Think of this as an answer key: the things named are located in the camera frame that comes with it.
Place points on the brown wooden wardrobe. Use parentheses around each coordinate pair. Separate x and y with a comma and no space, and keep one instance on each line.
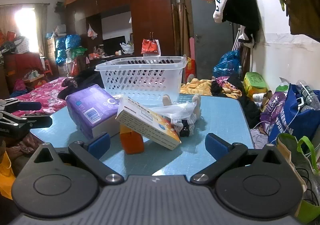
(150,14)

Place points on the olive hanging garment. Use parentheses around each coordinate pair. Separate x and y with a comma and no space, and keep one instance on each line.
(305,2)

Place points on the green box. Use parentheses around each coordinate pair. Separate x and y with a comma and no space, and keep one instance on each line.
(255,82)

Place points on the black television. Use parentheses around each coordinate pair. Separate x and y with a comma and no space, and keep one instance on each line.
(113,44)

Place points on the dark maroon cloth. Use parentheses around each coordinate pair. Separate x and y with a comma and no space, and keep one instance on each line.
(25,143)

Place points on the pink floral blanket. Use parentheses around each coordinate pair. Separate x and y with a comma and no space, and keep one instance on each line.
(42,97)

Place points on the black hanging garment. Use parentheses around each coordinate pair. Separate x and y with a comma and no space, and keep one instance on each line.
(242,12)

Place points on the red white shopping bag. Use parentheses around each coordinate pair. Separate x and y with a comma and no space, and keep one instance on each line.
(150,47)

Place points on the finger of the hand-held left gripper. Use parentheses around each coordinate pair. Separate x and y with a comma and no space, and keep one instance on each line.
(30,106)
(40,121)

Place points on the yellow bag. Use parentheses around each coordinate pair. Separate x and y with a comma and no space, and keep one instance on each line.
(6,177)

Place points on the green plastic bag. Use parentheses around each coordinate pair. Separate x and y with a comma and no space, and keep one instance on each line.
(79,51)

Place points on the red yellow sack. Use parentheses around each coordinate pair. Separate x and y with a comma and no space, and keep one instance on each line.
(191,67)

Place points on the orange bottle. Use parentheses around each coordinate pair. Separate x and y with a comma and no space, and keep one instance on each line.
(132,143)

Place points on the pink board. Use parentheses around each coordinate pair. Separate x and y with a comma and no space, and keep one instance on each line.
(191,47)

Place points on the white orange medicine box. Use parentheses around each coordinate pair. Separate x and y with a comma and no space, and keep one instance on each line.
(147,127)

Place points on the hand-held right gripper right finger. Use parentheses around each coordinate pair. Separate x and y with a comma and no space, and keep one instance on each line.
(215,146)

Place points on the white patterned box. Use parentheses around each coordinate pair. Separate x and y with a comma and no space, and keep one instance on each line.
(22,47)

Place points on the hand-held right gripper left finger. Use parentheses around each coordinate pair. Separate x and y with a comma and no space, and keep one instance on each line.
(100,144)

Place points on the white folding rack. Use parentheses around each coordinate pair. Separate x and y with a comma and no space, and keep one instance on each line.
(237,39)

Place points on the purple snack bag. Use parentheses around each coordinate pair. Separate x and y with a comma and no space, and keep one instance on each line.
(273,109)

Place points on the small black object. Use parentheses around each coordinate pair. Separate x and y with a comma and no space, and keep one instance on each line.
(184,127)

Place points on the black fuzzy garment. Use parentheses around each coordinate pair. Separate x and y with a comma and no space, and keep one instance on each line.
(85,77)

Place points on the blue patterned sack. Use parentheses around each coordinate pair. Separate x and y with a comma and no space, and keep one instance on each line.
(70,44)

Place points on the grey door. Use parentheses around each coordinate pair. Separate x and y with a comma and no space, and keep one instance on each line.
(207,39)

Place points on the brown paper bag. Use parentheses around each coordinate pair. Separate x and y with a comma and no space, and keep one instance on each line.
(262,99)

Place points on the red cloth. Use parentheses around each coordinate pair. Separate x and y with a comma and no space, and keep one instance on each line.
(22,64)

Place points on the blue tote bag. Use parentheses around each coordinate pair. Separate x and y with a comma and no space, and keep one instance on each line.
(292,119)

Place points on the white plastic basket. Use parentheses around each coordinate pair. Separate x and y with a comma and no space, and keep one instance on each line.
(150,97)

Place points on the white pink plastic bag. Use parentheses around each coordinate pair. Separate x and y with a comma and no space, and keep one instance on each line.
(91,31)

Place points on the green tote bag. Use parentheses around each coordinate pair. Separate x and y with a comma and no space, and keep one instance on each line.
(295,165)

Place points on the purple tissue packet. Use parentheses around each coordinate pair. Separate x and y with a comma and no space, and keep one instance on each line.
(87,102)

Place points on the blue plastic bag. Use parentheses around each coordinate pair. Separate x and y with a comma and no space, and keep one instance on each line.
(227,64)

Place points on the wooden boards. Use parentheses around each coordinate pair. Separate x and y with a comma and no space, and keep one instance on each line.
(181,29)

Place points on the black clothing pile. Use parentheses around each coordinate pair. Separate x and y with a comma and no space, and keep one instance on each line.
(250,107)

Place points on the orange yellow blanket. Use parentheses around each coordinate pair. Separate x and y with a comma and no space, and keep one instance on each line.
(200,87)

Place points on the window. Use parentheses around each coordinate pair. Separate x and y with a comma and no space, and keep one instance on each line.
(25,24)

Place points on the beige curtain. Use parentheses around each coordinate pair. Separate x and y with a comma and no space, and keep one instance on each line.
(42,27)

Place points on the red stool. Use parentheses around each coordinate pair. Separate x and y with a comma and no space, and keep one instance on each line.
(47,67)

